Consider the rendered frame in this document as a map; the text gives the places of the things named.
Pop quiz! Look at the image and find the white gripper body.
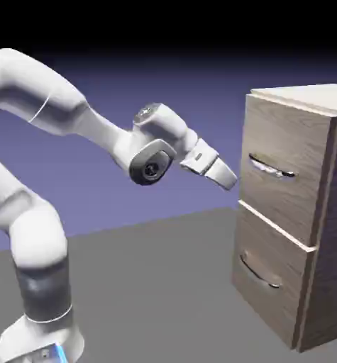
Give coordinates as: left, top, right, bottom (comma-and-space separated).
204, 156, 239, 191

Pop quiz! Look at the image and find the dark shiny curved handle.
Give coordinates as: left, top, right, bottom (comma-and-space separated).
248, 153, 297, 179

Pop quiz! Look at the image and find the tall wood cabinet door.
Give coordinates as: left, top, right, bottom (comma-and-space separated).
238, 94, 337, 248

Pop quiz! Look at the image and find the pale shiny curved handle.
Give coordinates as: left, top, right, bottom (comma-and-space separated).
238, 250, 282, 289

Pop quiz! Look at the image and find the short wood cabinet door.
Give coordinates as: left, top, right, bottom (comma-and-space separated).
231, 200, 319, 350

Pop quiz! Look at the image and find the light wood cabinet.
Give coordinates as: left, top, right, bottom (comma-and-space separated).
231, 83, 337, 353

